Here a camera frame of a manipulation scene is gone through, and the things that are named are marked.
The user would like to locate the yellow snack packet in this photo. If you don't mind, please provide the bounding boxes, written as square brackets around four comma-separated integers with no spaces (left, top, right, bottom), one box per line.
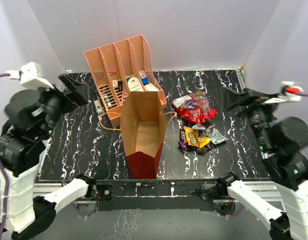
[195,130,211,148]
[183,126,198,147]

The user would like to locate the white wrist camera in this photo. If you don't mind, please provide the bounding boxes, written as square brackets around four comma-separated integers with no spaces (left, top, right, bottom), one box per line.
[6,61,55,90]
[262,81,303,105]

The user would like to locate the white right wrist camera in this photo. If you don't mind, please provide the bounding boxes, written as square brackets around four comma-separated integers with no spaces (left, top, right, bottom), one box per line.
[262,81,303,105]

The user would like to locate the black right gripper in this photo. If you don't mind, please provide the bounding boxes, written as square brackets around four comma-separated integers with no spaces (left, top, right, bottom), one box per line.
[220,85,279,151]

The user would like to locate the pink plastic desk organizer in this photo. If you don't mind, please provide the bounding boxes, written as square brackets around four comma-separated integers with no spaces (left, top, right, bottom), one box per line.
[84,34,167,127]

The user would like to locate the blue small box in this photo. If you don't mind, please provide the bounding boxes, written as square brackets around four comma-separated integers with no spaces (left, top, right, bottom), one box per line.
[141,77,150,86]

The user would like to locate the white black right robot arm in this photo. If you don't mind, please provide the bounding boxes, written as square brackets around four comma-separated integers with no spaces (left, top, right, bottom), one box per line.
[216,82,308,240]

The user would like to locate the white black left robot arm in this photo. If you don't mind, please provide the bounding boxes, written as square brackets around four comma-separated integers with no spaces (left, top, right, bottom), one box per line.
[0,71,97,240]

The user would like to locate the red brown paper bag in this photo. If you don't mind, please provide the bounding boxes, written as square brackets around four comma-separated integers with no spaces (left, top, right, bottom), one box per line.
[113,91,169,179]

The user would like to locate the red snack packet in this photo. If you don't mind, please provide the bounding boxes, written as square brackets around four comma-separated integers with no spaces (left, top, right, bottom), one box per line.
[172,91,218,124]

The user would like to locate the white small box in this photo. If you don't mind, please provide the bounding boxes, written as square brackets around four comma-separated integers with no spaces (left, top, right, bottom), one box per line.
[144,83,159,92]

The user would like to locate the grey stapler behind organizer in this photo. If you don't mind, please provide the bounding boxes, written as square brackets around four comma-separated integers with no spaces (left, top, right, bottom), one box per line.
[94,100,104,116]

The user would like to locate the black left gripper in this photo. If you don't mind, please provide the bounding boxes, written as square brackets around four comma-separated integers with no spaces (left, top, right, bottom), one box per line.
[35,73,88,139]

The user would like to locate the black mounting base rail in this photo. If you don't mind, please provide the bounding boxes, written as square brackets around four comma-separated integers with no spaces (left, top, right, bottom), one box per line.
[96,178,247,213]

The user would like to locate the green white tube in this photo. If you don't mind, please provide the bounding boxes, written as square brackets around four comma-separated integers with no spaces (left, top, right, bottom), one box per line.
[104,95,112,108]

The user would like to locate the black marker in organizer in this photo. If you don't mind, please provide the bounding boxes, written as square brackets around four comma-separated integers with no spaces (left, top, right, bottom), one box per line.
[118,80,123,92]

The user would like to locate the silver grey snack packet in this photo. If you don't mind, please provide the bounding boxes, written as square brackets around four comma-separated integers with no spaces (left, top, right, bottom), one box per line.
[209,128,228,145]

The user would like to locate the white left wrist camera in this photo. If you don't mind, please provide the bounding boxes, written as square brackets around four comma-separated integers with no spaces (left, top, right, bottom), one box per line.
[6,61,55,90]

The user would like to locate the white label card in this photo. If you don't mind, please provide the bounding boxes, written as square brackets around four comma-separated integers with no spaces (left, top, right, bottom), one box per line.
[128,77,143,92]

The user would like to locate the purple brown snack packet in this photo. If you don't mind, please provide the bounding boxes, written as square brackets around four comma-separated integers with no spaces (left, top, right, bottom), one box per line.
[178,129,188,151]

